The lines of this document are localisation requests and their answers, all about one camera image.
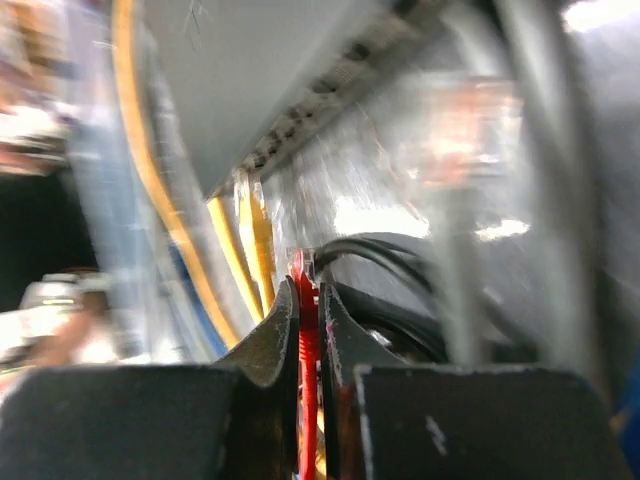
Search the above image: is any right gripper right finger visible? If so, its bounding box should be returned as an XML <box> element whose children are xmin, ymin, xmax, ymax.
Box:
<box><xmin>319</xmin><ymin>286</ymin><xmax>630</xmax><ymax>479</ymax></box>

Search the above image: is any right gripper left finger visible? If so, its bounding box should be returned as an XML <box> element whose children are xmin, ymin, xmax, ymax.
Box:
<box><xmin>1</xmin><ymin>279</ymin><xmax>299</xmax><ymax>479</ymax></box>

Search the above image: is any blue ethernet cable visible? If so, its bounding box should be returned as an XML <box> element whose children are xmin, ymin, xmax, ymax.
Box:
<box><xmin>167</xmin><ymin>239</ymin><xmax>229</xmax><ymax>359</ymax></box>

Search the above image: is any black cable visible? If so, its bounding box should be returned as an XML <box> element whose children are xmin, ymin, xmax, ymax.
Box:
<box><xmin>317</xmin><ymin>232</ymin><xmax>541</xmax><ymax>364</ymax></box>

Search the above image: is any red ethernet cable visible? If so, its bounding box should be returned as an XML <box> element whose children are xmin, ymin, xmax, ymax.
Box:
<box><xmin>287</xmin><ymin>247</ymin><xmax>324</xmax><ymax>480</ymax></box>

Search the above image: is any grey ethernet cable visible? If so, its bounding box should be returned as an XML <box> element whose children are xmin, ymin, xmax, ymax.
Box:
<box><xmin>439</xmin><ymin>0</ymin><xmax>601</xmax><ymax>371</ymax></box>

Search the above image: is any black network switch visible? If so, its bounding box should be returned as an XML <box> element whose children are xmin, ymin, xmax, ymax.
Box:
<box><xmin>141</xmin><ymin>1</ymin><xmax>442</xmax><ymax>194</ymax></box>

